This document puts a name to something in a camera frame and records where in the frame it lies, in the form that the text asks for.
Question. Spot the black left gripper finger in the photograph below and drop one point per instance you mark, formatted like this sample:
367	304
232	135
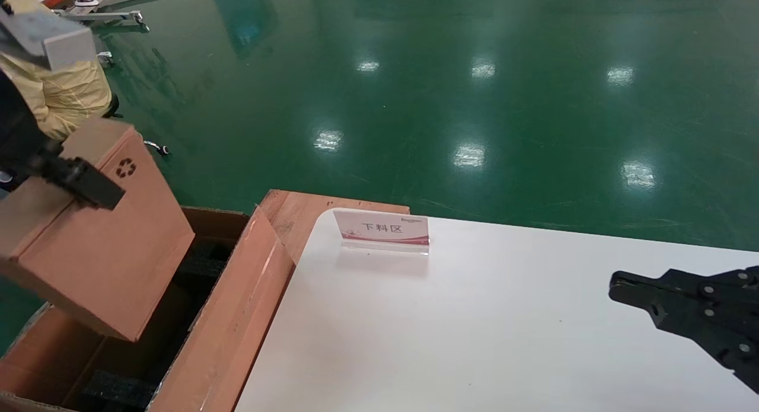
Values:
89	187

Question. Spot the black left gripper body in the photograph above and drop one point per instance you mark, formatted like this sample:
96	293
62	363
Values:
18	133

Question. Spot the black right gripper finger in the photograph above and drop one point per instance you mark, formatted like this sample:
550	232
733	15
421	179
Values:
711	287
711	329

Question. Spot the small cardboard box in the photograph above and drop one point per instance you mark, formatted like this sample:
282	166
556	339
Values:
112	264

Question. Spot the large open cardboard box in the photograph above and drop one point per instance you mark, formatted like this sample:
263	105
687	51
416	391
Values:
237	317

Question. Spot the person in yellow coat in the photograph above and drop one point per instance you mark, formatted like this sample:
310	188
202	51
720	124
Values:
71	95

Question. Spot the black foam block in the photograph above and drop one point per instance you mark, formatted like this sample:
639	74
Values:
207	258
118	391

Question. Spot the acrylic table sign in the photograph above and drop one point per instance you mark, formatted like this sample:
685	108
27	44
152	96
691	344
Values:
385	228

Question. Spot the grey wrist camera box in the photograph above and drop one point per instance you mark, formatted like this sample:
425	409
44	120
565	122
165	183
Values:
59	41

